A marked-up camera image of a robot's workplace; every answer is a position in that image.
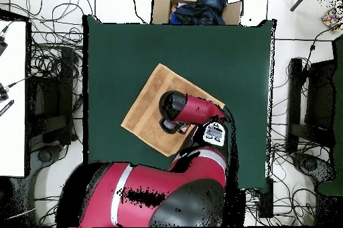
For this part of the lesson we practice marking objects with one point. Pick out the cardboard box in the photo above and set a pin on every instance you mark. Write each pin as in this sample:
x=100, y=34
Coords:
x=160, y=10

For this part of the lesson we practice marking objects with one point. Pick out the dark green table cloth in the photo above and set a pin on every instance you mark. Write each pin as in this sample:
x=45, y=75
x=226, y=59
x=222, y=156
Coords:
x=214, y=51

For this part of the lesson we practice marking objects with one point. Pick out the black camera device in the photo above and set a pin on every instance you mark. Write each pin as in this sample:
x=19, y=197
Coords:
x=2, y=95
x=2, y=45

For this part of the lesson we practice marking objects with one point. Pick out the black slotted strip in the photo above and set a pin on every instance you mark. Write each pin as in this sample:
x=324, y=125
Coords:
x=6, y=107

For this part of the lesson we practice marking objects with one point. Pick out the black frame stand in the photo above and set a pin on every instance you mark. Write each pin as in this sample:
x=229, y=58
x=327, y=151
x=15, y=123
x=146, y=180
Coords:
x=51, y=123
x=319, y=96

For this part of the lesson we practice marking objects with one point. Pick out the black floor box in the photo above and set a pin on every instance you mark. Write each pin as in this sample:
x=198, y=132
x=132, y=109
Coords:
x=266, y=201

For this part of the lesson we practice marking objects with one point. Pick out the white side table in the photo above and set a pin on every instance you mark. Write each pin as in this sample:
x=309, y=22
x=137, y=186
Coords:
x=13, y=104

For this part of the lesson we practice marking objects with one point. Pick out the tan terry towel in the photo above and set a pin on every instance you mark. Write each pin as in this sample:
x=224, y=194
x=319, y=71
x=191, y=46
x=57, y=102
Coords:
x=144, y=104

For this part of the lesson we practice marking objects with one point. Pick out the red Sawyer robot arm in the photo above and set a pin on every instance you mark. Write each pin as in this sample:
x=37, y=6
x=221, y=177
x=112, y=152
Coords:
x=193, y=110

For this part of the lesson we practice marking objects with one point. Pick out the green covered side table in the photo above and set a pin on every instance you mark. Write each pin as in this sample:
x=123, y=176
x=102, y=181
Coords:
x=338, y=131

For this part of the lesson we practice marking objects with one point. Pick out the grey wheeled base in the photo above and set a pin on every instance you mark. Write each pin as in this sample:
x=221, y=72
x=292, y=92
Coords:
x=308, y=165
x=44, y=155

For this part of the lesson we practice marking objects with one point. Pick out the navy blue garment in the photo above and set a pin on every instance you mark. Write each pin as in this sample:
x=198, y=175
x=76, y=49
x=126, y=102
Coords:
x=195, y=14

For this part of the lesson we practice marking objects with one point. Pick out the colourful patterned item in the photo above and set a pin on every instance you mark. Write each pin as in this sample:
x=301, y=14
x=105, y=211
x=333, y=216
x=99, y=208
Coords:
x=332, y=18

